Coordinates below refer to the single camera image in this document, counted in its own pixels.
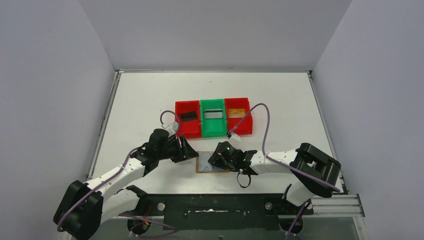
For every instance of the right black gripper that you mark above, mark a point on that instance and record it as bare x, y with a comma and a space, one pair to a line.
222, 159

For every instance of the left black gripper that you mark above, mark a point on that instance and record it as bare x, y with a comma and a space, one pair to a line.
180, 148

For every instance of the yellow leather card holder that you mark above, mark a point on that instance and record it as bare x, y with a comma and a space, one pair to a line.
204, 167

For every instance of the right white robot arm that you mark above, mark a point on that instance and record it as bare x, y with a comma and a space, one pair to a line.
312, 171

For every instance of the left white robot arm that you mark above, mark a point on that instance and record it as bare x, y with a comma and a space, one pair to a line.
85, 205

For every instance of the black card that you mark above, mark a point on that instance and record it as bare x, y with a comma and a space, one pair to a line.
189, 116

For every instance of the silver card in green bin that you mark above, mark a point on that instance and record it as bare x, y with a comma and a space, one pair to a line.
213, 114

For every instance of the gold card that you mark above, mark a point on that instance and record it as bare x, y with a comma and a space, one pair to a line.
235, 113

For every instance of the green middle bin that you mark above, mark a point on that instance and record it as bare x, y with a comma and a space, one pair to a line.
213, 127

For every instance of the left red bin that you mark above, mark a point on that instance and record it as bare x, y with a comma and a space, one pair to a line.
191, 129

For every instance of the red bin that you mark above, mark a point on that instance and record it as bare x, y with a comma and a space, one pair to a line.
191, 129
246, 127

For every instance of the right red bin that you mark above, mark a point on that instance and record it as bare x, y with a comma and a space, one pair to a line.
246, 127

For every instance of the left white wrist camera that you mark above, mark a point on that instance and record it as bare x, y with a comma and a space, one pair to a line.
171, 128

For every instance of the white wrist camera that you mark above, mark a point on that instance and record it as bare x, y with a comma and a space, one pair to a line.
171, 128
234, 139

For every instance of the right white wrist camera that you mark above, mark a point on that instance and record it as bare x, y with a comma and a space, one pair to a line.
234, 139

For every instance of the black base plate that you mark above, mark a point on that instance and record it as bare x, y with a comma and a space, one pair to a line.
215, 211

